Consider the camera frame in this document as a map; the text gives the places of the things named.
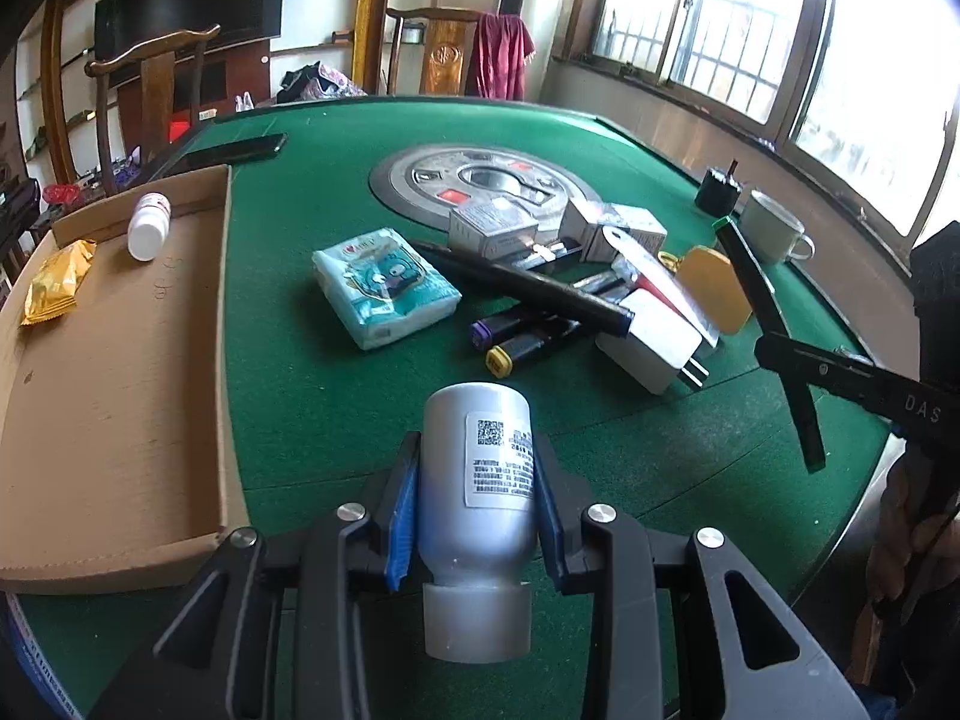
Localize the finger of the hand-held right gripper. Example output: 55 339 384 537
712 216 792 342
780 371 827 475

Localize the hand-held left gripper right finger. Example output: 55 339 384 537
525 439 871 720

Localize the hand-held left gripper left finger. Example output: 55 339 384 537
90 431 425 720

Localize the yellow plastic case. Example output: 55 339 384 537
675 246 753 335

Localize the silver bottle with white label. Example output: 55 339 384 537
416 382 541 662

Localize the shallow cardboard tray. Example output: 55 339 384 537
0 163 252 595

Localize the person's right hand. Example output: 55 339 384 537
868 457 925 606

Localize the white mug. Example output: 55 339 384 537
739 190 816 265

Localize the black ashtray pot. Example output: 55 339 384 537
694 160 743 212

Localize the white and red tube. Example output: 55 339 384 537
604 225 721 350

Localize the small white cardboard box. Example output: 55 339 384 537
585 206 668 263
559 197 623 242

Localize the white charger plug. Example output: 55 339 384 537
595 289 712 396

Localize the dark slim marker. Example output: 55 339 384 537
570 275 631 301

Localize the yellow capped marker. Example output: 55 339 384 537
486 326 601 377

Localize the black lighter with white band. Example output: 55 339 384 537
517 238 590 271

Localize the long black pen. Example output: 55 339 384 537
409 240 635 335

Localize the teal printed tissue pack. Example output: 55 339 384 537
311 229 462 351

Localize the window with metal frames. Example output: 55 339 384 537
551 0 960 241

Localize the small printed cardboard box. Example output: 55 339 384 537
448 199 539 262

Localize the dark red cloth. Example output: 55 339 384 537
471 13 537 102

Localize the round grey table centre panel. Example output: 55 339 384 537
369 142 601 230

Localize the carved back wooden chair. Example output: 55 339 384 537
385 6 485 98

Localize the white pill bottle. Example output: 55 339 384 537
127 193 172 262

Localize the black smartphone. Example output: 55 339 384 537
161 133 288 179

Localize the gold snack packet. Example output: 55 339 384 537
20 238 98 327

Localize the pile of clothes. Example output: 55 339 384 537
276 62 368 104

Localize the dark wooden chair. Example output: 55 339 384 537
84 24 222 196

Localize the black wall television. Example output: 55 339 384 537
94 0 284 83

